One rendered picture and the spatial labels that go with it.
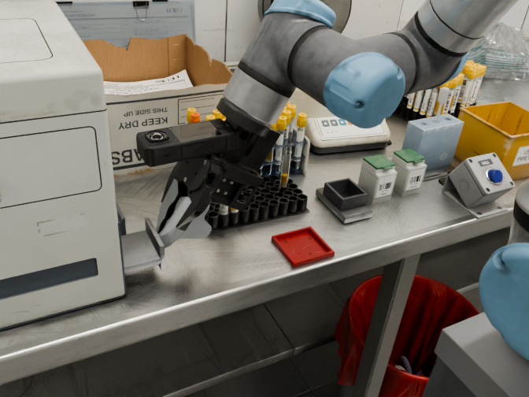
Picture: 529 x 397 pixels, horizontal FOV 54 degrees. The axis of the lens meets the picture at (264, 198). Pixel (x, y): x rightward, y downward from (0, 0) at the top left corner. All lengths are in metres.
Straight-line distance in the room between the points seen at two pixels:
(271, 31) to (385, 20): 0.94
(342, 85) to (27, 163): 0.32
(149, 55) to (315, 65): 0.65
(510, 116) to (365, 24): 0.50
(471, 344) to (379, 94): 0.30
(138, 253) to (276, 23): 0.33
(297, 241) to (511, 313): 0.40
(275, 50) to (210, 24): 0.67
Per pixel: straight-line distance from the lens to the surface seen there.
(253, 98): 0.62
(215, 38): 1.28
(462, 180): 0.94
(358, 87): 0.53
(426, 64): 0.63
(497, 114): 1.18
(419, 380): 1.23
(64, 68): 0.53
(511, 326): 0.47
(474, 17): 0.61
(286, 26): 0.61
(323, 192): 0.88
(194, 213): 0.64
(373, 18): 1.51
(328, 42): 0.58
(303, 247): 0.77
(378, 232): 0.84
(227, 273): 0.72
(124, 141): 0.91
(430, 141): 0.99
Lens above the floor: 1.35
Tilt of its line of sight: 33 degrees down
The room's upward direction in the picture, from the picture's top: 5 degrees clockwise
